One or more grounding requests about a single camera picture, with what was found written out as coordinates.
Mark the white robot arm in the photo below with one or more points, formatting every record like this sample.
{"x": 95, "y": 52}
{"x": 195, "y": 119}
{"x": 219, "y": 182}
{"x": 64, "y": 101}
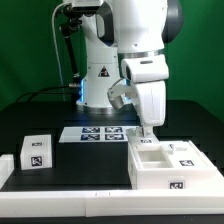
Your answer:
{"x": 124, "y": 42}

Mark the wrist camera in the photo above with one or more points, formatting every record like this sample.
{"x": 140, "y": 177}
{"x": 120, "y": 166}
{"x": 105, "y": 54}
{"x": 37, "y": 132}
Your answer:
{"x": 117, "y": 92}

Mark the white cabinet door panel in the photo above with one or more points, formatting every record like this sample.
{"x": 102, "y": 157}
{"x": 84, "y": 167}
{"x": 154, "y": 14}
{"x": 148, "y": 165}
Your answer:
{"x": 184, "y": 154}
{"x": 136, "y": 138}

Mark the white cabinet body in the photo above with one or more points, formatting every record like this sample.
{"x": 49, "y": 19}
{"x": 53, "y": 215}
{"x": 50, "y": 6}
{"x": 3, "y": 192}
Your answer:
{"x": 148, "y": 168}

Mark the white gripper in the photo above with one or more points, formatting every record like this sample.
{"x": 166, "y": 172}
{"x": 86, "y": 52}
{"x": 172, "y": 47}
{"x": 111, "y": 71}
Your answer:
{"x": 150, "y": 104}

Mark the white marker base plate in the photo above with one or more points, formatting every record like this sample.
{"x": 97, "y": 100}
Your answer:
{"x": 94, "y": 134}

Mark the white cabinet top block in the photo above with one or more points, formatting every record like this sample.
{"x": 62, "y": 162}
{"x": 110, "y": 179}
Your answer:
{"x": 36, "y": 152}

